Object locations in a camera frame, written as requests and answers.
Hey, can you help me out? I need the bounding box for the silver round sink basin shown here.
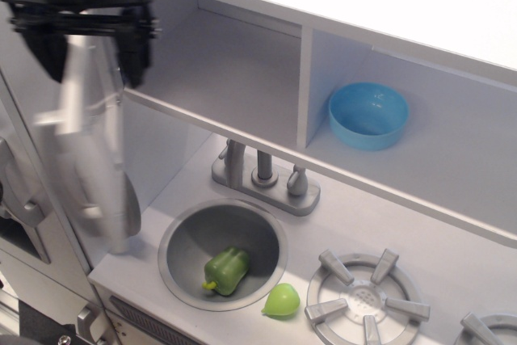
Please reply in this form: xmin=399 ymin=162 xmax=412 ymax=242
xmin=158 ymin=199 xmax=288 ymax=312

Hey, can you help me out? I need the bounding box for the green toy bell pepper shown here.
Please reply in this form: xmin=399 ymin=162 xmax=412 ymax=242
xmin=201 ymin=246 xmax=250 ymax=297

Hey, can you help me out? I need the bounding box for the white microwave door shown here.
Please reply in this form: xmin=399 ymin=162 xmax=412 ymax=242
xmin=36 ymin=35 xmax=128 ymax=254

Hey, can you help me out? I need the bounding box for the grey toy faucet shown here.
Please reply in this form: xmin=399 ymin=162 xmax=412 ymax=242
xmin=212 ymin=139 xmax=321 ymax=217

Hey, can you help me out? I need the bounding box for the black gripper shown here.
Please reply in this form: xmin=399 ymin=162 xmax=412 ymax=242
xmin=2 ymin=0 xmax=156 ymax=88

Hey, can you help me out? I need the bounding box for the blue plastic bowl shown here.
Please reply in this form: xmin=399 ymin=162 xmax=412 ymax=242
xmin=328 ymin=82 xmax=410 ymax=151

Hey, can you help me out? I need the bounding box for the dark oven vent grille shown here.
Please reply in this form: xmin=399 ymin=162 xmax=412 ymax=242
xmin=110 ymin=297 xmax=197 ymax=345

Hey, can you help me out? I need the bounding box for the light green toy pear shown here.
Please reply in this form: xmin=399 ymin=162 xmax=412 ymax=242
xmin=261 ymin=283 xmax=301 ymax=318

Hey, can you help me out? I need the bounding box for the grey toy wall phone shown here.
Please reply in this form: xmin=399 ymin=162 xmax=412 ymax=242
xmin=122 ymin=174 xmax=141 ymax=239

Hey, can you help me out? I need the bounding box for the grey toy stove burner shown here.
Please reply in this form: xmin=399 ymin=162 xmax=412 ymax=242
xmin=305 ymin=249 xmax=431 ymax=344

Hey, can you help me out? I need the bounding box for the white toy kitchen shelf unit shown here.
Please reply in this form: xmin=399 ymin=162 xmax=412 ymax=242
xmin=126 ymin=0 xmax=516 ymax=247

